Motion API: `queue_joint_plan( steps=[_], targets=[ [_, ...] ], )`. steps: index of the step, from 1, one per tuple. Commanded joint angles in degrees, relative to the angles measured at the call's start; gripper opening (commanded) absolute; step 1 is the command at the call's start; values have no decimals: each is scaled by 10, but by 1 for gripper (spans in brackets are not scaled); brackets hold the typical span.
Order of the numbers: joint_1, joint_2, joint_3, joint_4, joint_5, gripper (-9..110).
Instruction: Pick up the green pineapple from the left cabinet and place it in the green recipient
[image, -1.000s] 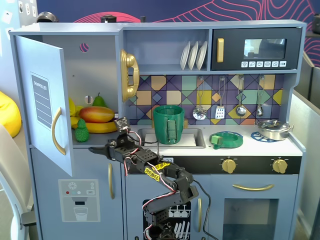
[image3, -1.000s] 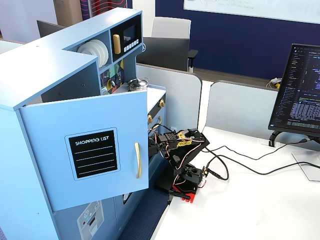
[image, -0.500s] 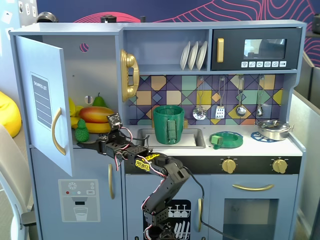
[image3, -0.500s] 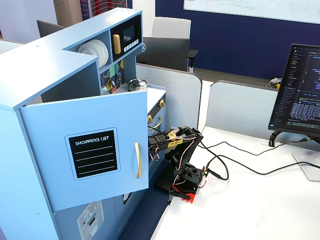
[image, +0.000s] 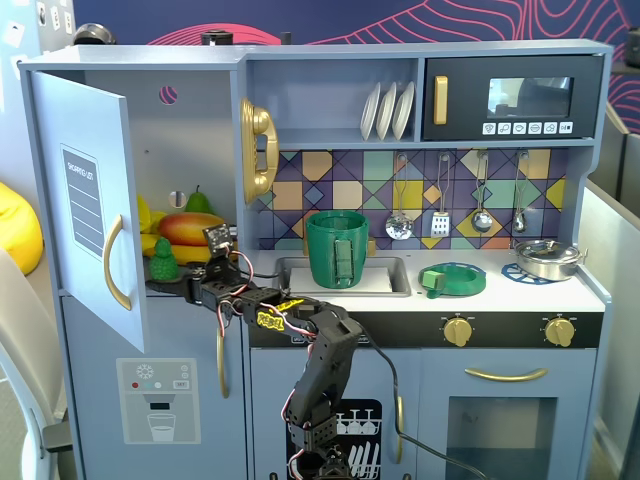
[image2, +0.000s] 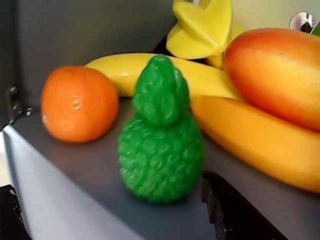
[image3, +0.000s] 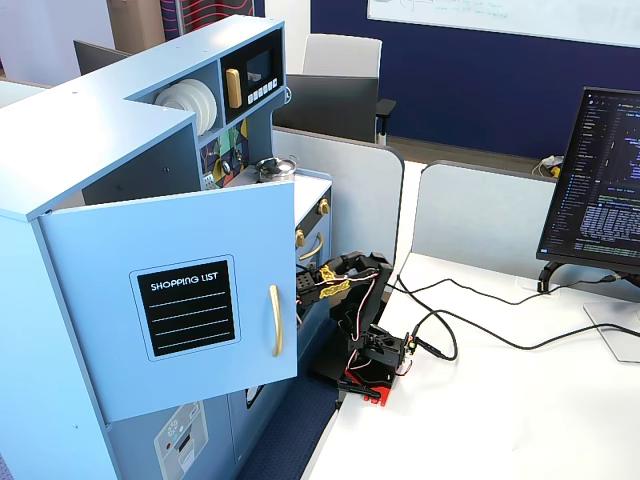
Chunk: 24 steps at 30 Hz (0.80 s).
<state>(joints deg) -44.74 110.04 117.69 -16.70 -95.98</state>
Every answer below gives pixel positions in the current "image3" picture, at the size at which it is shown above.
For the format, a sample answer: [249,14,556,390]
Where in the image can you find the yellow lettered tag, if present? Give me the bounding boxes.
[319,279,350,300]

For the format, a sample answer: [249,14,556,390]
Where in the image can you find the white toy plate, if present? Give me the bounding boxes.
[153,84,194,112]
[189,79,219,137]
[169,79,211,134]

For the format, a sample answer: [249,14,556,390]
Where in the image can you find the blue cabinet door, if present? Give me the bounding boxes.
[37,179,300,424]

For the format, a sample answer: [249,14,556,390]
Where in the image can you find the looped black cable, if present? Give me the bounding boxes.
[409,309,459,361]

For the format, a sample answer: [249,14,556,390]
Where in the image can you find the white office chair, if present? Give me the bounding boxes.
[301,33,398,147]

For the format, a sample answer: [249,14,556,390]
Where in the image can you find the silver monitor stand base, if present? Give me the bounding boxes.
[583,298,640,365]

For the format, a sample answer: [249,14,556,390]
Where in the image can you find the red robot base mount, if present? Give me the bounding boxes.
[344,367,399,407]

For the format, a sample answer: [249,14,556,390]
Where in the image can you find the black toy microwave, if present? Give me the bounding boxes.
[220,30,287,125]

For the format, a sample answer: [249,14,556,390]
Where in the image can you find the black table clamp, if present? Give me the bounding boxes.
[335,377,381,396]

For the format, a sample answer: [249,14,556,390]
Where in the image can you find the black shopping list sticker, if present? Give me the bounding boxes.
[128,253,242,362]

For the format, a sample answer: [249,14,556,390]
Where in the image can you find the black computer monitor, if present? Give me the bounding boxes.
[535,85,640,275]

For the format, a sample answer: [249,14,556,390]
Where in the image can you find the black monitor bracket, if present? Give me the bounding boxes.
[537,259,569,295]

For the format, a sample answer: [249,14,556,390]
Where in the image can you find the silver toy pot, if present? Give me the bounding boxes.
[254,154,301,185]

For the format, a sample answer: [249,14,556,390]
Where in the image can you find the whiteboard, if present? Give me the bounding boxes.
[366,0,640,50]

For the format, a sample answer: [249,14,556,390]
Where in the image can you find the gold oven handle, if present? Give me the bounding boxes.
[298,231,325,261]

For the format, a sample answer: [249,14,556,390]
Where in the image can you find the long black cable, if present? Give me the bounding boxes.
[412,309,640,351]

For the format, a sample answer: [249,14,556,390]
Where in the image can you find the dark grey monitor back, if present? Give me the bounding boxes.
[273,73,380,145]
[73,39,134,77]

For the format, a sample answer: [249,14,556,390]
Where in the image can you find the gold door handle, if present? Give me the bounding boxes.
[268,284,285,359]

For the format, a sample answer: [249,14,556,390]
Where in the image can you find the grey ice dispenser sticker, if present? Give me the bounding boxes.
[152,399,210,480]

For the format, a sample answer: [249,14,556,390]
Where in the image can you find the dark banner red lines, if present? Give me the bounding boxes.
[159,0,257,37]

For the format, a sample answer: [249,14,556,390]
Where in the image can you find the black camera usb cable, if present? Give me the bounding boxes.
[394,272,621,306]

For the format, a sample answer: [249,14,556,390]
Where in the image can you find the brown wooden door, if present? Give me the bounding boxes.
[107,0,166,55]

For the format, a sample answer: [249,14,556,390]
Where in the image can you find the blue toy kitchen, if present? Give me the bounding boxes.
[0,17,335,480]

